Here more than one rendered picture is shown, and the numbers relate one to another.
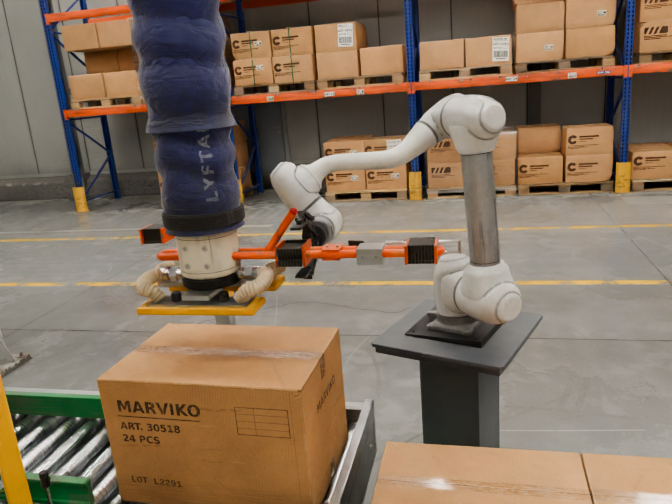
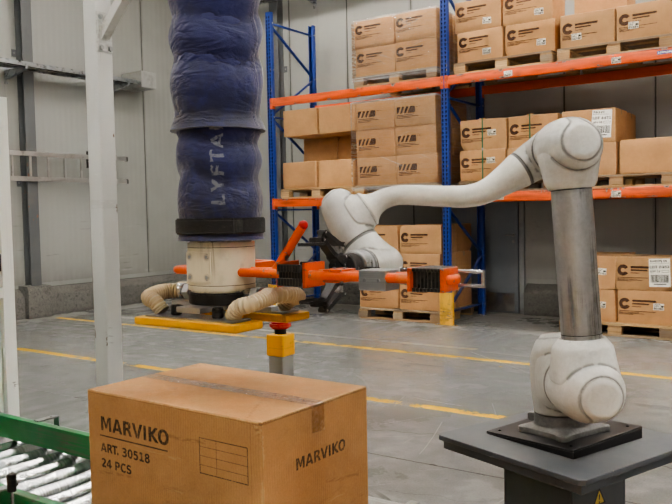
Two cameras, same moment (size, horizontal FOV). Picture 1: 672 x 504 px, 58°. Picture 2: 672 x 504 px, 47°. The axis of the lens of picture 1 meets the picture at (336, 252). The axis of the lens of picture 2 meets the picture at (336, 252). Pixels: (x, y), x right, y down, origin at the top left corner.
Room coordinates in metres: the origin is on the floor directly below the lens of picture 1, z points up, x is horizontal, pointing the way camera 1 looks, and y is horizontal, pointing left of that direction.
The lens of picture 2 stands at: (-0.06, -0.60, 1.39)
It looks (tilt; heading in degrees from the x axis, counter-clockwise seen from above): 3 degrees down; 21
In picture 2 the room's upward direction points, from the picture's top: 1 degrees counter-clockwise
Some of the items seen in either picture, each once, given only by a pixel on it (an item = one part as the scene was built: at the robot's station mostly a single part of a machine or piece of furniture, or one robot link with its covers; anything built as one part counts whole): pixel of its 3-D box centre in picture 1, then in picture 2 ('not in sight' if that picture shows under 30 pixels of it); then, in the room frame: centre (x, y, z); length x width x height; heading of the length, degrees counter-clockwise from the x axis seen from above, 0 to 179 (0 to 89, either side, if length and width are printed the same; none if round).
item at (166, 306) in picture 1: (200, 300); (196, 316); (1.58, 0.38, 1.14); 0.34 x 0.10 x 0.05; 77
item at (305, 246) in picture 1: (293, 252); (300, 273); (1.61, 0.12, 1.25); 0.10 x 0.08 x 0.06; 167
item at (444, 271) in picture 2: (421, 251); (432, 279); (1.53, -0.22, 1.25); 0.08 x 0.07 x 0.05; 77
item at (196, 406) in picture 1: (233, 411); (227, 464); (1.66, 0.35, 0.75); 0.60 x 0.40 x 0.40; 74
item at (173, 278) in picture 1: (212, 275); (222, 296); (1.67, 0.36, 1.18); 0.34 x 0.25 x 0.06; 77
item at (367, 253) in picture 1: (371, 253); (379, 279); (1.56, -0.09, 1.24); 0.07 x 0.07 x 0.04; 77
